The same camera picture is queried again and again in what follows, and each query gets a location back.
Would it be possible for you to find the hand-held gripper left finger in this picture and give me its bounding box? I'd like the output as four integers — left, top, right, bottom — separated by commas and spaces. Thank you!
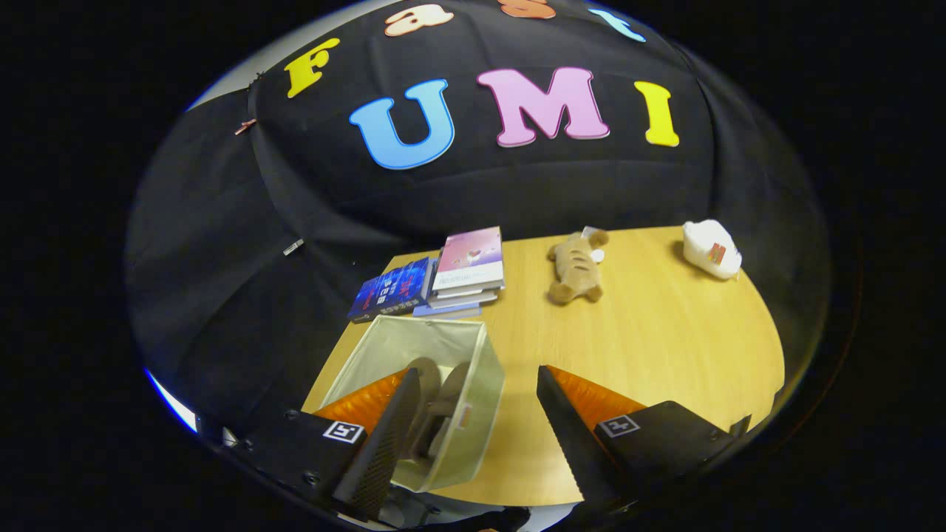
222, 367, 422, 522

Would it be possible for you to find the green fabric storage box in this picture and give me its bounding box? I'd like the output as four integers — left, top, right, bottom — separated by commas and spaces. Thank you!
318, 315, 507, 494

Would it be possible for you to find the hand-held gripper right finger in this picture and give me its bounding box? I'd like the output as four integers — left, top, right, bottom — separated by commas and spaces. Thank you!
536, 365, 751, 511

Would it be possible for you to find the pink book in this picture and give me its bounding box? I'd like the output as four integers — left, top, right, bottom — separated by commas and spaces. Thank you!
432, 226, 506, 293

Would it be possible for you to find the stack of white books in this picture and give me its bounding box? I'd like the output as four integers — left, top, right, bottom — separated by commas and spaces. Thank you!
412, 284, 503, 318

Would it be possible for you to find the blue book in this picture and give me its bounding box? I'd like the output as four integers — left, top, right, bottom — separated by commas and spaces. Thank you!
347, 256, 433, 324

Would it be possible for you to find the white plush toy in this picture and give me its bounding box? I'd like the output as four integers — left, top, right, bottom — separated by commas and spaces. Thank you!
681, 219, 742, 280

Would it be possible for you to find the brown plush toy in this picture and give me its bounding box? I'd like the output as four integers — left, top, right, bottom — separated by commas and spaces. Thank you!
545, 229, 610, 306

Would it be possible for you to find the lit screen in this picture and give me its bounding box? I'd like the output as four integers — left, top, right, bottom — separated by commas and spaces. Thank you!
144, 368, 202, 434

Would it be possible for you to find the brown furry slipper shoe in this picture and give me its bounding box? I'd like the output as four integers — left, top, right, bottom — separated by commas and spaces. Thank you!
405, 357, 444, 460
423, 361, 474, 460

